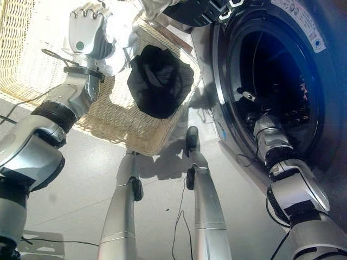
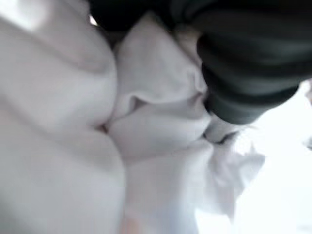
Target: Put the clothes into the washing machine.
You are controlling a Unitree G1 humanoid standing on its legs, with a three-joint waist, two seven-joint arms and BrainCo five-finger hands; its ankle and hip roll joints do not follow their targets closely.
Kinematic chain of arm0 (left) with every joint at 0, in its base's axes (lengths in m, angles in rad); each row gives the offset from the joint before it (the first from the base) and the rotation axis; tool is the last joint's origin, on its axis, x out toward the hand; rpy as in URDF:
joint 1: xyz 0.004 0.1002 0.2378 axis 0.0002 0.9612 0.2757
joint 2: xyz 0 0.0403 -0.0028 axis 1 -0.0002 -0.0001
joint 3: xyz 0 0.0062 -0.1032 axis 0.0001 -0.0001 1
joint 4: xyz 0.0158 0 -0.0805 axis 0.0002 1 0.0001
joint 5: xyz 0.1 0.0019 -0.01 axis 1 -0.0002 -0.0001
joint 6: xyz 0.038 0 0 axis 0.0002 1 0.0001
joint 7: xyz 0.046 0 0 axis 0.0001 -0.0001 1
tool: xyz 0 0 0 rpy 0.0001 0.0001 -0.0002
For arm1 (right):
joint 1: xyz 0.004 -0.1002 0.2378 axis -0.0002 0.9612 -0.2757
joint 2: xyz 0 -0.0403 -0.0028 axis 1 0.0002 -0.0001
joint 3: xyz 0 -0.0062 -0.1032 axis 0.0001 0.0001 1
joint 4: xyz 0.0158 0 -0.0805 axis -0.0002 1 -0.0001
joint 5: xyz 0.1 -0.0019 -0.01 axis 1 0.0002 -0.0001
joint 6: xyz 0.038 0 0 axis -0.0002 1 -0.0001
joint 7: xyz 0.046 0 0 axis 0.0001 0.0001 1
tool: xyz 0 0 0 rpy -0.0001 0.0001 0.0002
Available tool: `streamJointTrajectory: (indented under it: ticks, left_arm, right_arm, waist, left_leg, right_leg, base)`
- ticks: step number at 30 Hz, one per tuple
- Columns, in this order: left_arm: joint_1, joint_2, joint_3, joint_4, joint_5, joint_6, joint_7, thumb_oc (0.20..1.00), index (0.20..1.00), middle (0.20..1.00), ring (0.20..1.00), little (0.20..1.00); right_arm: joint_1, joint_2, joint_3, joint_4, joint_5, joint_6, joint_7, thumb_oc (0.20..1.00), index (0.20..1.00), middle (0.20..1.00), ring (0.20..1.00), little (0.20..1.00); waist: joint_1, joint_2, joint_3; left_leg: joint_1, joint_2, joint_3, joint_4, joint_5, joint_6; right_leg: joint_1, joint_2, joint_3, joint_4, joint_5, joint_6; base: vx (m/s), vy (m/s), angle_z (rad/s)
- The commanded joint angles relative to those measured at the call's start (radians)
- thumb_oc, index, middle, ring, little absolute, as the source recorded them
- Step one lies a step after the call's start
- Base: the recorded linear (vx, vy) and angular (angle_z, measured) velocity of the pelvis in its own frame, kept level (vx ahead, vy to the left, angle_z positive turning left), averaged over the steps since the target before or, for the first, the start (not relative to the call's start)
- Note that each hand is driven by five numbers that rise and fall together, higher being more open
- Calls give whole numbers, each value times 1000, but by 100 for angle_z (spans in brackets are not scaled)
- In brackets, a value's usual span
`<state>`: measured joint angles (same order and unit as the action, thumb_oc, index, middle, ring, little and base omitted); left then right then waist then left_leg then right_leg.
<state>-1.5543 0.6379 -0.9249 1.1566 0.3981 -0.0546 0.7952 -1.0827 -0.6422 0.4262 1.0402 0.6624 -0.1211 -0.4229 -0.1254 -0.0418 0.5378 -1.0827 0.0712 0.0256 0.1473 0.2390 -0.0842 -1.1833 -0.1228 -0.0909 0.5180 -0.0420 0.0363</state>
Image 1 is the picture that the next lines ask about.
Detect black garment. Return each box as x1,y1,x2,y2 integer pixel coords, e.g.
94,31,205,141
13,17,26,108
127,44,195,120

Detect grey front-load washing machine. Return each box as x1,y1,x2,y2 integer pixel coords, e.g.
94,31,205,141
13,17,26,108
189,0,347,217

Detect silver robot right leg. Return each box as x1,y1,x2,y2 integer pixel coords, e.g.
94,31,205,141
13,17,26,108
185,126,233,260

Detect cable with blue plug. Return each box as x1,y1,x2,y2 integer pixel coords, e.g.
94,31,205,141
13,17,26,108
199,107,229,141

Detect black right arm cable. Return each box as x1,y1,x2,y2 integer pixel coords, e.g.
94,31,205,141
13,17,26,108
235,147,296,260

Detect white garment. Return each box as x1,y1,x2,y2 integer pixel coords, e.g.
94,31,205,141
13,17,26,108
96,0,177,77

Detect white washing machine label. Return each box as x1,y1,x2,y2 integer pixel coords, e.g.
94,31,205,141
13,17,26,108
271,0,327,54

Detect silver robot leg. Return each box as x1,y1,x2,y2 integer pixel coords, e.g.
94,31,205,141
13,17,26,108
185,126,233,260
97,150,144,260

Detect silver robot left leg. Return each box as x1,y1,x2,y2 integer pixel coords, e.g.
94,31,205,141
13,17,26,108
97,150,144,260

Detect thin black floor cable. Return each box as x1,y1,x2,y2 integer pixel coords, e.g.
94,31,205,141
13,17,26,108
171,167,194,260
19,235,100,248

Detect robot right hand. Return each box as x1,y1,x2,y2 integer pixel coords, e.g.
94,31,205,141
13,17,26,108
236,86,275,116

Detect clothes inside drum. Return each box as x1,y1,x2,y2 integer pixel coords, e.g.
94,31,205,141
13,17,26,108
271,73,312,122

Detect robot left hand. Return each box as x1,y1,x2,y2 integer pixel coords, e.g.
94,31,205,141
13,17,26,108
63,2,117,61

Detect cream wicker laundry basket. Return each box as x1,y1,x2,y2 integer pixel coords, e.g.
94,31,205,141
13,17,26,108
0,0,203,157

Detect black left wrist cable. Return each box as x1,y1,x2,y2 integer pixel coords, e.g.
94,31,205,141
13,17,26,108
0,48,105,125

